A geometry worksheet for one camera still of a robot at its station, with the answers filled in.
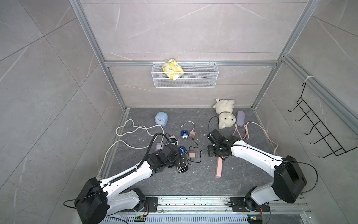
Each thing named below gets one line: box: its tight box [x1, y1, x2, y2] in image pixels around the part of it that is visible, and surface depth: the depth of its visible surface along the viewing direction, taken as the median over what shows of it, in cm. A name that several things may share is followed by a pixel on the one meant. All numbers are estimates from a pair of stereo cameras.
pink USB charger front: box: [189, 130, 196, 139], surface depth 103 cm
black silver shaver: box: [176, 164, 189, 174], surface depth 85 cm
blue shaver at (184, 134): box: [180, 129, 189, 140], surface depth 102 cm
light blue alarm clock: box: [154, 112, 169, 126], surface depth 106 cm
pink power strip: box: [215, 156, 223, 179], surface depth 84 cm
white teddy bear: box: [213, 98, 237, 130], surface depth 109 cm
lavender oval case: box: [235, 110, 245, 127], surface depth 112 cm
